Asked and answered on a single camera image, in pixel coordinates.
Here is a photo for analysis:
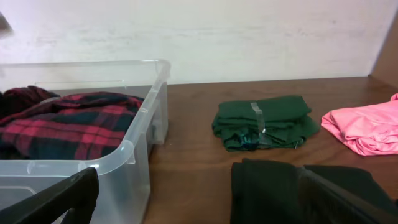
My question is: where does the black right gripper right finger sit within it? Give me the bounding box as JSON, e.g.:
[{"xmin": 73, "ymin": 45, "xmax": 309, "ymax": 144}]
[{"xmin": 298, "ymin": 167, "xmax": 397, "ymax": 224}]

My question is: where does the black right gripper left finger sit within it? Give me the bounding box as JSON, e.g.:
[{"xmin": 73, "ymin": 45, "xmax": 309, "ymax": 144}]
[{"xmin": 1, "ymin": 167, "xmax": 100, "ymax": 224}]

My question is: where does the black garment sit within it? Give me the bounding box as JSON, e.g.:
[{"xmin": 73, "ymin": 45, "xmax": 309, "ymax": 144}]
[{"xmin": 230, "ymin": 159, "xmax": 397, "ymax": 224}]

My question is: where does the red navy plaid shirt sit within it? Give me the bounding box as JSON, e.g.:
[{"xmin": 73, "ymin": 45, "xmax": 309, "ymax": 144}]
[{"xmin": 1, "ymin": 86, "xmax": 144, "ymax": 160}]

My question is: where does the pink garment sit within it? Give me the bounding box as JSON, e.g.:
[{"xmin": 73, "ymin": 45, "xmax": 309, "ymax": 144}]
[{"xmin": 321, "ymin": 94, "xmax": 397, "ymax": 156}]

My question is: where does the dark green garment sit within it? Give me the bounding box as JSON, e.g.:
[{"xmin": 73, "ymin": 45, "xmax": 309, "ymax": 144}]
[{"xmin": 211, "ymin": 95, "xmax": 320, "ymax": 151}]

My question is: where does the clear plastic storage container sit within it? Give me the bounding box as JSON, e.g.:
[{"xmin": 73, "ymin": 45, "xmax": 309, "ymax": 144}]
[{"xmin": 1, "ymin": 60, "xmax": 170, "ymax": 223}]

